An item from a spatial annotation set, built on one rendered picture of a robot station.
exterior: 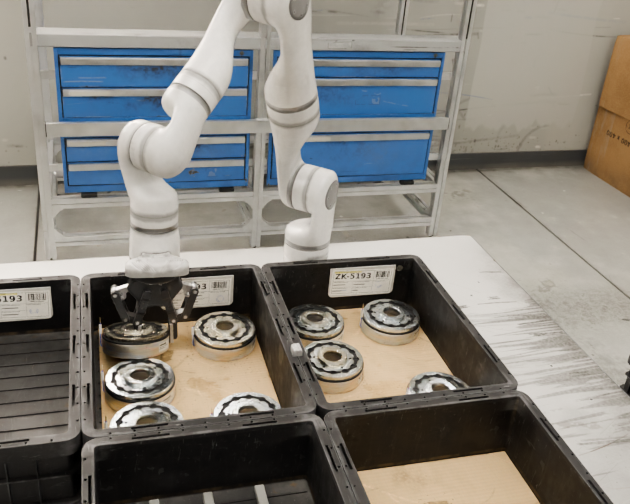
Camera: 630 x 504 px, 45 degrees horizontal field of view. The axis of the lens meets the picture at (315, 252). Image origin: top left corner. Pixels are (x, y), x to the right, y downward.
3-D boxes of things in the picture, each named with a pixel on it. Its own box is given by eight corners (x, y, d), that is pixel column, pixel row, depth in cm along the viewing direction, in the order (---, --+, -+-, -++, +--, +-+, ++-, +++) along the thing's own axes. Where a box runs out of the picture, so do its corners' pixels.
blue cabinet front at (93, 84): (64, 192, 295) (53, 46, 268) (247, 185, 315) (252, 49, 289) (64, 195, 292) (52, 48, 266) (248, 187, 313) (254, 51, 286)
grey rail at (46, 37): (26, 40, 271) (25, 26, 269) (457, 46, 319) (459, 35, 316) (25, 47, 263) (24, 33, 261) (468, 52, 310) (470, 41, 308)
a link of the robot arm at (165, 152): (155, 163, 102) (211, 86, 106) (110, 146, 106) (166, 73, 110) (178, 192, 107) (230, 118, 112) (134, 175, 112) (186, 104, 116)
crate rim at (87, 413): (81, 286, 126) (80, 273, 125) (258, 274, 134) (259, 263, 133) (82, 454, 93) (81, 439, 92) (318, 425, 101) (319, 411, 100)
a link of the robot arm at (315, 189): (345, 165, 149) (337, 242, 157) (302, 154, 152) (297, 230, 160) (325, 181, 141) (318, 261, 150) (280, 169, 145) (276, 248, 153)
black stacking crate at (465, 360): (257, 320, 139) (260, 266, 133) (408, 308, 147) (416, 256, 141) (313, 477, 105) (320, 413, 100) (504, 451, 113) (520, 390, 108)
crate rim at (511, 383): (258, 274, 134) (259, 263, 133) (415, 264, 142) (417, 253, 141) (318, 425, 101) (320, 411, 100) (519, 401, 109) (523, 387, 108)
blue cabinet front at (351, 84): (266, 184, 317) (273, 49, 291) (424, 178, 337) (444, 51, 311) (267, 187, 315) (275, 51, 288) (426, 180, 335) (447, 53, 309)
